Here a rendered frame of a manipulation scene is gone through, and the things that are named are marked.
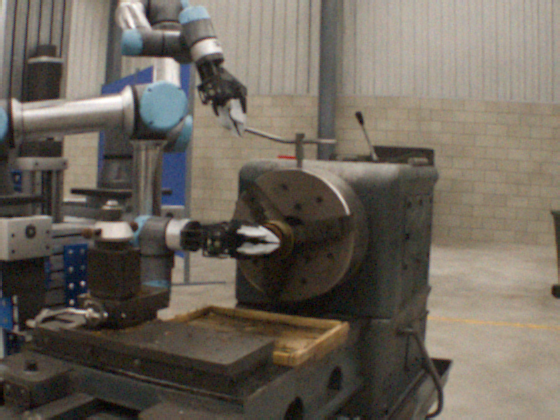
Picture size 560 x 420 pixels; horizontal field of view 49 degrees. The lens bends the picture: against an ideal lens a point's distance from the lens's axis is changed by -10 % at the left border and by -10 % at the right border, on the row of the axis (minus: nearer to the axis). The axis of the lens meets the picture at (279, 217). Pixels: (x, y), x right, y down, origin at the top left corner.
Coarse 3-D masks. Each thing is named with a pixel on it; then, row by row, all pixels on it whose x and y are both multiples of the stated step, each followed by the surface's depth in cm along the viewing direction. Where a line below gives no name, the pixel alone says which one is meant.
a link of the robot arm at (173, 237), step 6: (180, 216) 151; (174, 222) 150; (180, 222) 149; (186, 222) 149; (168, 228) 149; (174, 228) 149; (180, 228) 148; (168, 234) 149; (174, 234) 148; (168, 240) 149; (174, 240) 148; (174, 246) 149; (180, 246) 149; (186, 252) 151
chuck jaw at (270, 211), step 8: (256, 184) 162; (248, 192) 158; (256, 192) 158; (248, 200) 159; (256, 200) 158; (264, 200) 158; (256, 208) 156; (264, 208) 155; (272, 208) 158; (256, 216) 156; (264, 216) 153; (272, 216) 155; (280, 216) 158; (288, 216) 160
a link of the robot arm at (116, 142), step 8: (104, 136) 188; (112, 136) 186; (120, 136) 186; (128, 136) 186; (104, 144) 188; (112, 144) 186; (120, 144) 186; (128, 144) 187; (104, 152) 188; (112, 152) 186; (120, 152) 186; (128, 152) 187
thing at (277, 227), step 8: (264, 224) 147; (272, 224) 148; (280, 224) 149; (288, 224) 150; (272, 232) 145; (280, 232) 147; (288, 232) 149; (248, 240) 147; (256, 240) 149; (264, 240) 152; (280, 240) 145; (288, 240) 148; (280, 248) 146; (288, 248) 149; (256, 256) 147; (264, 256) 146; (272, 256) 145; (280, 256) 149
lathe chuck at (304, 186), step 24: (288, 168) 158; (264, 192) 161; (288, 192) 158; (312, 192) 156; (336, 192) 154; (240, 216) 164; (312, 216) 156; (336, 216) 154; (360, 216) 159; (312, 240) 157; (336, 240) 154; (360, 240) 158; (240, 264) 165; (312, 264) 157; (336, 264) 155; (288, 288) 160; (312, 288) 158
